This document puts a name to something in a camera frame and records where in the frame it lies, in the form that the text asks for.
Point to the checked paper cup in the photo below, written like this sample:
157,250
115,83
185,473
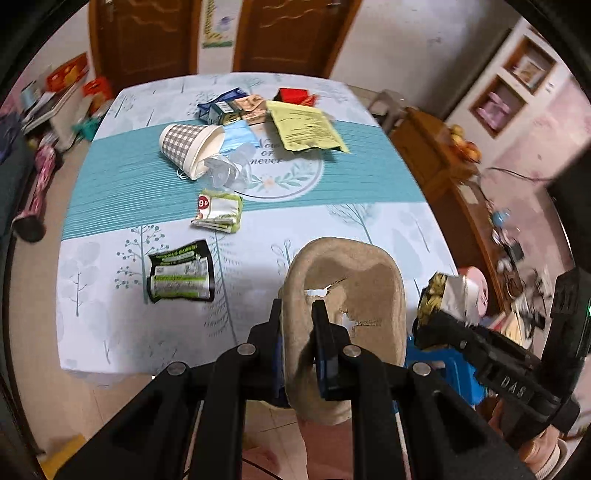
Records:
184,141

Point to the blue carton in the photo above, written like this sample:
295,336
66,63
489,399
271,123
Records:
217,99

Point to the yellow silver snack wrapper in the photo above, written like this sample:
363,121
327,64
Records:
438,295

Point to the small red gift box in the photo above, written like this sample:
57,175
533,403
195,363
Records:
97,90

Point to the pink patterned hoverboard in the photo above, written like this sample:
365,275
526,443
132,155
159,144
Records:
39,184

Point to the pink dumbbells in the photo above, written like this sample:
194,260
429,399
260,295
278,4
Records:
494,108

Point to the black green snack packet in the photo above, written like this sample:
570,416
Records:
180,272

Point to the white low cabinet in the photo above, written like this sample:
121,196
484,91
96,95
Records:
60,115

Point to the giraffe height chart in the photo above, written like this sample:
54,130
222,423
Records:
217,27

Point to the brown wooden cabinet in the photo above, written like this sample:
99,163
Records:
415,138

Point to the person's right hand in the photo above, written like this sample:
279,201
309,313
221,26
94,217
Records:
545,454

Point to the stack of books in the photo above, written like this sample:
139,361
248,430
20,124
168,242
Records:
503,325

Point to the yellow-green printed packet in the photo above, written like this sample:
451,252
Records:
300,124

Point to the picture frame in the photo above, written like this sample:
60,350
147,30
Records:
528,71

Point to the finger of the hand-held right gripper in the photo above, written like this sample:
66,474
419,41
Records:
448,337

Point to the blue plastic stool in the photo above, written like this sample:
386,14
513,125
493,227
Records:
457,374

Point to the brown wooden door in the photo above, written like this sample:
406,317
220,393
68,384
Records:
147,41
291,37

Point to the blue globe ornament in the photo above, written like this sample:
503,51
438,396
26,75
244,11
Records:
501,218

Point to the green snack wrapper red label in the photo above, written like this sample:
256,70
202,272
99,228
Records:
217,207

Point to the black television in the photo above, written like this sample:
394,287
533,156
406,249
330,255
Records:
572,203

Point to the bowl of fruit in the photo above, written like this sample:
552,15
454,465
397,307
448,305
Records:
464,145

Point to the blue face mask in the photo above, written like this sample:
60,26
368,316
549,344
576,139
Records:
238,134

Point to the small green box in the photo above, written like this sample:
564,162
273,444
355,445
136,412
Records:
226,113

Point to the table with printed tablecloth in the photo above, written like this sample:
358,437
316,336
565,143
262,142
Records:
129,184

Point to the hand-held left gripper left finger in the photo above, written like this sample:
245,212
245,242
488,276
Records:
279,364

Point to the tan snack wrapper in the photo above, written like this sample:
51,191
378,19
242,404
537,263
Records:
253,108

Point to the black power adapter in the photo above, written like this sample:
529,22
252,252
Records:
515,250

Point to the grey-brown plastic stool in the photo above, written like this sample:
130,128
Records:
385,104

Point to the pink box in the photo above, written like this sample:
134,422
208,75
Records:
475,290

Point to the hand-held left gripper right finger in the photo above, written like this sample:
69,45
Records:
323,364

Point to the large red gift box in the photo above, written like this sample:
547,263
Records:
69,74

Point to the brown paper pulp tray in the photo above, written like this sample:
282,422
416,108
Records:
360,286

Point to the clear plastic cup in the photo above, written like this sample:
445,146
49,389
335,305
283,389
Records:
221,170

